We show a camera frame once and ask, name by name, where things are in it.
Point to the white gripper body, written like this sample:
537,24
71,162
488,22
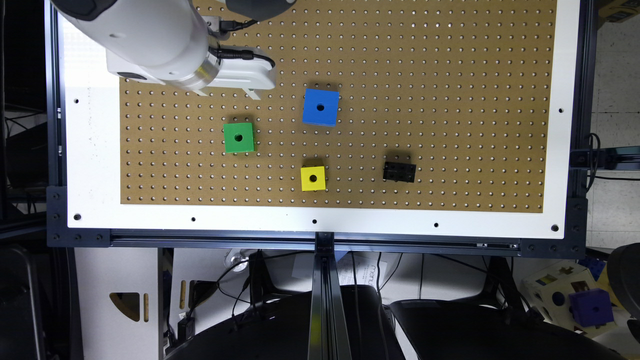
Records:
255,74

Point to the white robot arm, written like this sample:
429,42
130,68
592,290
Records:
168,42

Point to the green cube block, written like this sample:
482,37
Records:
239,137

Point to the blue cube block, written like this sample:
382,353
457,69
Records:
320,107

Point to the yellow cube block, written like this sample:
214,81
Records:
313,178

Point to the black block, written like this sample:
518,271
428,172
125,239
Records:
399,172

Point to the purple cube block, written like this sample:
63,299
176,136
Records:
592,307

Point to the brown pegboard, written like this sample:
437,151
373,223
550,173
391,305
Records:
459,88

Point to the white cabinet panel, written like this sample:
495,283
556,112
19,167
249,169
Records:
120,299

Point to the black office chair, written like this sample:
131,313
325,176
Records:
436,329

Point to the beige shape sorter box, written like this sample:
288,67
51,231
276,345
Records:
548,291

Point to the black camera mount rail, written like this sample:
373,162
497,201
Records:
328,331

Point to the black aluminium table frame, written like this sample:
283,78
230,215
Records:
82,210

